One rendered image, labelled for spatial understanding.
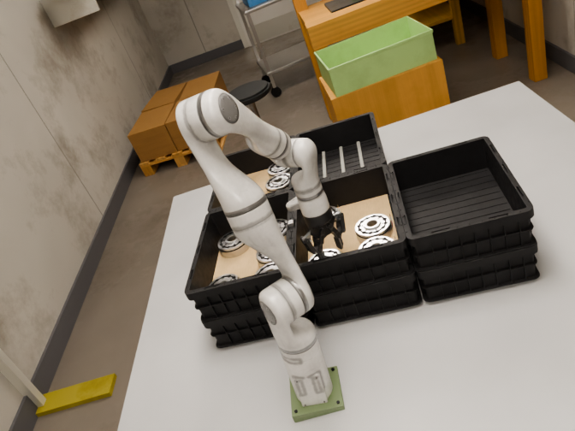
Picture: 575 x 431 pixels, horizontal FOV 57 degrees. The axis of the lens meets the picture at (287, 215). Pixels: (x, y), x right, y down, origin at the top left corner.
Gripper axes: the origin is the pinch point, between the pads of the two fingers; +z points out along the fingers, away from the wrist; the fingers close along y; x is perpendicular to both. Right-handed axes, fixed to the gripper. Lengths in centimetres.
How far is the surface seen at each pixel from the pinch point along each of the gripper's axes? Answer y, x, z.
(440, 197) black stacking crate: 36.8, -6.1, 4.7
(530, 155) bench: 83, -4, 18
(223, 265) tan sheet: -20.2, 31.0, 4.9
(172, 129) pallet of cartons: 68, 311, 58
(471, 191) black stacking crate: 43.3, -12.3, 4.5
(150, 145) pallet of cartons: 49, 325, 65
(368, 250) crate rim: 1.6, -15.2, -5.3
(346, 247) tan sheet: 6.3, 2.0, 4.6
